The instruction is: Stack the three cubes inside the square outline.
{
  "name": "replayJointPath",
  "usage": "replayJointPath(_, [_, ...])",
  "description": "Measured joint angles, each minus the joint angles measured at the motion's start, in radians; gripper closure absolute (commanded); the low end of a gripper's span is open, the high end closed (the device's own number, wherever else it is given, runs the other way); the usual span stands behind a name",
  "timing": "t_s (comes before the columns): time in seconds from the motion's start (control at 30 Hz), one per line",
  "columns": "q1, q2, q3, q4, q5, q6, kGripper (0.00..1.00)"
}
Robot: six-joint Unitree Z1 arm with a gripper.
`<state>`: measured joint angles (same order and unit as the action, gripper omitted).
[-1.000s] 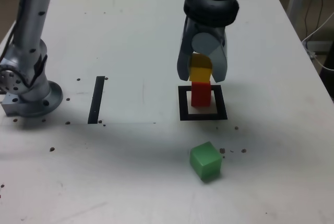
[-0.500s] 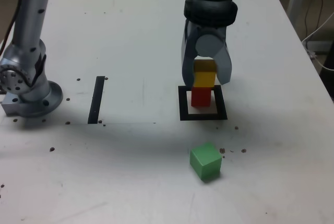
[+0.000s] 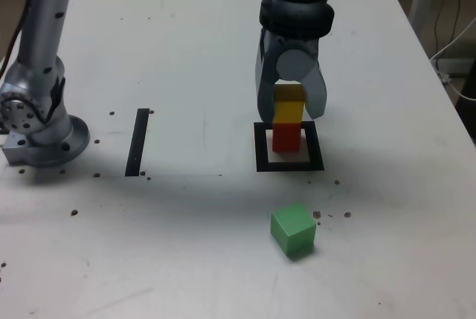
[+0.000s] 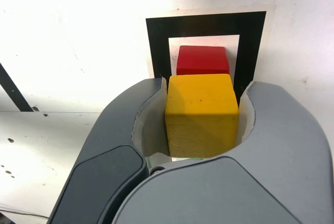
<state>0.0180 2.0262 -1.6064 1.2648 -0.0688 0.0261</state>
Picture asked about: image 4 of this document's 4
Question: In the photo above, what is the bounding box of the black tape strip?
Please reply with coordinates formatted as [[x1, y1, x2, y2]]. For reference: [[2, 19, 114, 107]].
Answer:
[[0, 62, 35, 112]]

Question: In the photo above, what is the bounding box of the yellow cube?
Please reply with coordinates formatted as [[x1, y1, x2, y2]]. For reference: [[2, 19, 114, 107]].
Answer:
[[164, 73, 240, 159]]

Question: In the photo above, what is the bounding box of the black tape square outline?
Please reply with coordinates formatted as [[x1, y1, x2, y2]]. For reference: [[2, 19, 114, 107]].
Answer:
[[145, 10, 267, 97]]

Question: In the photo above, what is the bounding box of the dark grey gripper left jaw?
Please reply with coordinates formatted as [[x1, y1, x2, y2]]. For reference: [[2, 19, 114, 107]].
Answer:
[[47, 76, 170, 224]]

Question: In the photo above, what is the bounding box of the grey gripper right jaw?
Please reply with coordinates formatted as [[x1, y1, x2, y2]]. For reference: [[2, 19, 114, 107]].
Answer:
[[109, 79, 334, 224]]

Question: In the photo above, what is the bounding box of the red cube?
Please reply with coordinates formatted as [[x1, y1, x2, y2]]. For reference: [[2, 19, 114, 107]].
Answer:
[[176, 45, 231, 76]]

